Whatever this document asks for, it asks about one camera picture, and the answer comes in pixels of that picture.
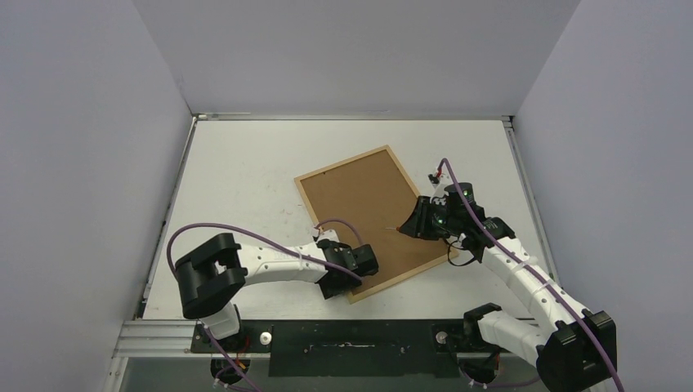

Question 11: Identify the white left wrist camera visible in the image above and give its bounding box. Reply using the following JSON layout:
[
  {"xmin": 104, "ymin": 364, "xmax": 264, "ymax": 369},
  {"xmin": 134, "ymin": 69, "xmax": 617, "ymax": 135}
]
[{"xmin": 311, "ymin": 228, "xmax": 339, "ymax": 243}]

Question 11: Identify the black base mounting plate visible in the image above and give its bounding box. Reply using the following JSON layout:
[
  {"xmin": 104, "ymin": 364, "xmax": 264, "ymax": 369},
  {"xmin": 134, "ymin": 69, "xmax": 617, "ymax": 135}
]
[{"xmin": 219, "ymin": 319, "xmax": 501, "ymax": 378}]

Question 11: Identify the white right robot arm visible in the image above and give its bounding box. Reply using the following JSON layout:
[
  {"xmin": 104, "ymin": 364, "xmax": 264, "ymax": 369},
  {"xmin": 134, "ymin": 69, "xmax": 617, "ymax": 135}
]
[{"xmin": 397, "ymin": 183, "xmax": 617, "ymax": 391}]

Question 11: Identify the wooden picture frame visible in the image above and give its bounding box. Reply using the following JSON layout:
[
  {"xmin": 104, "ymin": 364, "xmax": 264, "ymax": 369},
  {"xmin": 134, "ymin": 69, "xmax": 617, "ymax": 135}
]
[{"xmin": 295, "ymin": 145, "xmax": 459, "ymax": 304}]

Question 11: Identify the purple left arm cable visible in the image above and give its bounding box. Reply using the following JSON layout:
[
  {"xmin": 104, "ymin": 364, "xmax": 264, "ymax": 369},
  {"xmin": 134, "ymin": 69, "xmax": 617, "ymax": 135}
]
[{"xmin": 165, "ymin": 217, "xmax": 364, "ymax": 392}]

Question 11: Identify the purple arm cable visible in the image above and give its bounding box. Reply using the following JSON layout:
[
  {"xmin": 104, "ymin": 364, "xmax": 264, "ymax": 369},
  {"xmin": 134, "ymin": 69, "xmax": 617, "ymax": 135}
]
[
  {"xmin": 165, "ymin": 217, "xmax": 364, "ymax": 392},
  {"xmin": 438, "ymin": 158, "xmax": 626, "ymax": 392}
]

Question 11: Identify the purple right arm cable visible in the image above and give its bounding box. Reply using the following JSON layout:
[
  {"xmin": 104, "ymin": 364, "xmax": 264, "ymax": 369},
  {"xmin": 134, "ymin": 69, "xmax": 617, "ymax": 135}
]
[{"xmin": 438, "ymin": 158, "xmax": 626, "ymax": 392}]

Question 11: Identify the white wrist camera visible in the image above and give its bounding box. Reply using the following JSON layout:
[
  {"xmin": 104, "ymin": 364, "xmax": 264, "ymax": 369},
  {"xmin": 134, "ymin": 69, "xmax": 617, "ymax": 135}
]
[
  {"xmin": 311, "ymin": 228, "xmax": 339, "ymax": 243},
  {"xmin": 428, "ymin": 173, "xmax": 453, "ymax": 205}
]

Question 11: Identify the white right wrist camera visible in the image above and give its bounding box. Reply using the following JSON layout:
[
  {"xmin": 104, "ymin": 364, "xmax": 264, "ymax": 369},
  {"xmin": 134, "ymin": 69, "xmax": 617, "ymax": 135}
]
[{"xmin": 428, "ymin": 173, "xmax": 453, "ymax": 205}]

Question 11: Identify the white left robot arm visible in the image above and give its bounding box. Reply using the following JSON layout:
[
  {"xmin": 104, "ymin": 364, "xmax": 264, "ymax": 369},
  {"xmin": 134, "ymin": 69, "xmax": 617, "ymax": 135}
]
[{"xmin": 174, "ymin": 230, "xmax": 379, "ymax": 352}]

